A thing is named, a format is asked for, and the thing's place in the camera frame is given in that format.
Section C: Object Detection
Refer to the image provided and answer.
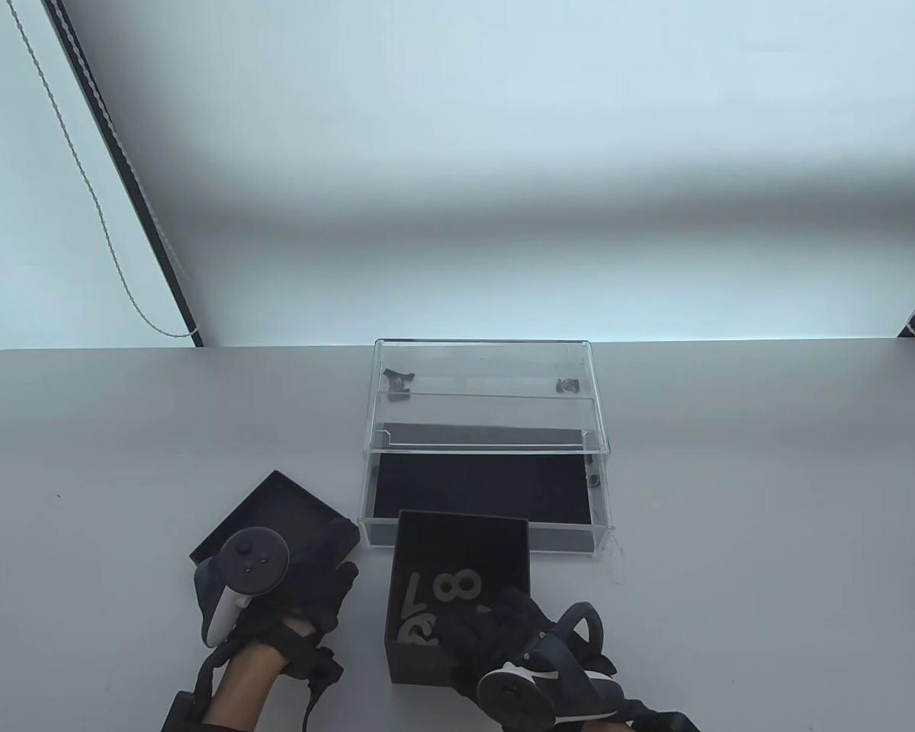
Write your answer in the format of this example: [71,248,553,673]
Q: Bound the pile of wooden number blocks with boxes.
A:
[395,566,498,650]

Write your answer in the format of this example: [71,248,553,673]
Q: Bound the black and white controller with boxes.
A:
[191,528,290,649]
[476,601,626,727]

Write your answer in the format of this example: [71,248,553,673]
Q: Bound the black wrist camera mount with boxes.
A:
[299,644,346,718]

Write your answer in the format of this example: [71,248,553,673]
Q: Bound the clear acrylic drawer case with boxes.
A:
[361,339,613,460]

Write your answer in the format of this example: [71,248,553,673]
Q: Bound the black cardboard box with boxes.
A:
[189,470,362,592]
[384,509,534,685]

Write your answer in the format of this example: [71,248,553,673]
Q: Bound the person's left hand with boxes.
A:
[202,560,359,681]

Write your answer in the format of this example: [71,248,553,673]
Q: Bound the person's left forearm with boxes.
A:
[201,639,289,732]

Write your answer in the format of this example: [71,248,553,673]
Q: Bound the clear acrylic drawer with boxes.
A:
[358,390,617,561]

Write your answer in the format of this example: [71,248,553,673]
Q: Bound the black forearm module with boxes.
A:
[621,698,704,732]
[160,689,218,732]

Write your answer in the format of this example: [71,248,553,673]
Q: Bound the person's right hand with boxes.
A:
[433,586,580,711]

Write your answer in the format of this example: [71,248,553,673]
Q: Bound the black glove cable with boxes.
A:
[193,640,249,698]

